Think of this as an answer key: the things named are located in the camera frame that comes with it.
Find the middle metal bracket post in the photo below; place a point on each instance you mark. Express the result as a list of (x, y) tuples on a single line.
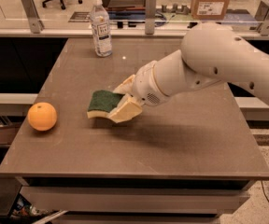
[(150, 10)]

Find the left metal bracket post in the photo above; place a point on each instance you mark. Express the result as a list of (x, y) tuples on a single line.
[(35, 24)]

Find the green and yellow sponge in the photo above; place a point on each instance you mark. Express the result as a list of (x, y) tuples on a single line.
[(102, 103)]

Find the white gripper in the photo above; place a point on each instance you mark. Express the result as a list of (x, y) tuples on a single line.
[(145, 84)]

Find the orange fruit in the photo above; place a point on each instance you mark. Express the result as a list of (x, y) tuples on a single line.
[(42, 116)]

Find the cardboard box with label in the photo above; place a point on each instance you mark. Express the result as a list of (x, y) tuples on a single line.
[(209, 9)]

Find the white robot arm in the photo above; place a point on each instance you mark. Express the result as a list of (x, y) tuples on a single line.
[(209, 54)]

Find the clear plastic water bottle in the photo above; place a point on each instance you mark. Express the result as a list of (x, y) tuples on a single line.
[(100, 29)]

